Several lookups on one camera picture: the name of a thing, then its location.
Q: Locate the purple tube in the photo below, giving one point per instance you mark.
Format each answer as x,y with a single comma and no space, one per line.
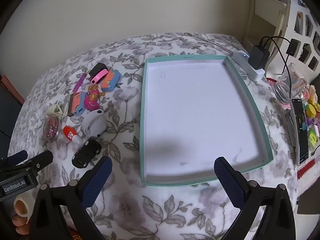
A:
80,82

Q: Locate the smartphone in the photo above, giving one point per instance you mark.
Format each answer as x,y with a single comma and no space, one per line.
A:
301,135

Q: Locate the black toy car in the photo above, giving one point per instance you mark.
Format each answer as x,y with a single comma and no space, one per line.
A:
86,152

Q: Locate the white lattice shelf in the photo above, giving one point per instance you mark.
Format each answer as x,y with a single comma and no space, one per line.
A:
287,17

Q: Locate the red white small bottle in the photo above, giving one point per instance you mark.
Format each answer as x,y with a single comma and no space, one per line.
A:
69,132

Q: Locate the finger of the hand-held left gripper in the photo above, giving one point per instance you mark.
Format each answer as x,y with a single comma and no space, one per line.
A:
41,161
17,155

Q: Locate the clear drinking glass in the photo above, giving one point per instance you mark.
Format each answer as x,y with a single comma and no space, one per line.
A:
285,90

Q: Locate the pink toy figure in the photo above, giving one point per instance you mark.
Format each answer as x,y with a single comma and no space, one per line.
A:
91,102

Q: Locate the yellow round container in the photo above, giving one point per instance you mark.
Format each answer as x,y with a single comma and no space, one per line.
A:
311,110

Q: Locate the white wooden frame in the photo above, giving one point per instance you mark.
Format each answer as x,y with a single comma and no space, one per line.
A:
268,1

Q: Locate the orange and blue toy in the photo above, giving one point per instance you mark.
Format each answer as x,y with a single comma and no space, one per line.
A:
79,102
111,80

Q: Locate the cream hair clip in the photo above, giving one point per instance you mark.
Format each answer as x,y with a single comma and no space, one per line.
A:
53,110

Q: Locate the grey floral blanket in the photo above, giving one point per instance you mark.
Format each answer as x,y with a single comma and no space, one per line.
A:
175,205

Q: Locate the round clear container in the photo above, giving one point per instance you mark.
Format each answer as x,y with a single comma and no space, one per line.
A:
51,128

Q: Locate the black charger adapter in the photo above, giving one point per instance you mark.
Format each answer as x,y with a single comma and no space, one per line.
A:
259,56

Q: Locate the black binder clip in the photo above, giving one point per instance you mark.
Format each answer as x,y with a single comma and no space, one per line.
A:
96,68

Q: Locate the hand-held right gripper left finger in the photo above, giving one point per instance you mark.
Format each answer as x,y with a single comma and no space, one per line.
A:
97,182

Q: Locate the person's left hand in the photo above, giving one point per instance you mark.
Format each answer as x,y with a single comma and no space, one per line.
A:
21,220

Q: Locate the teal cardboard tray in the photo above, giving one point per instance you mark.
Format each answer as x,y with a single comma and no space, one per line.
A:
200,117

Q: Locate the dark wooden furniture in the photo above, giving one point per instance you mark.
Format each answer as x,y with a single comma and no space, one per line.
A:
8,105

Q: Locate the white plastic device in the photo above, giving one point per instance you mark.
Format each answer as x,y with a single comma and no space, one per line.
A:
93,126

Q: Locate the cream fabric flower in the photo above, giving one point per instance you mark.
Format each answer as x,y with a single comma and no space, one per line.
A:
311,91

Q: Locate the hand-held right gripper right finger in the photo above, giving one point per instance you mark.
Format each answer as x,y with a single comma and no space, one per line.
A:
230,182

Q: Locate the white power strip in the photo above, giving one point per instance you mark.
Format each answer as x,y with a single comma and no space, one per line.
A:
243,58

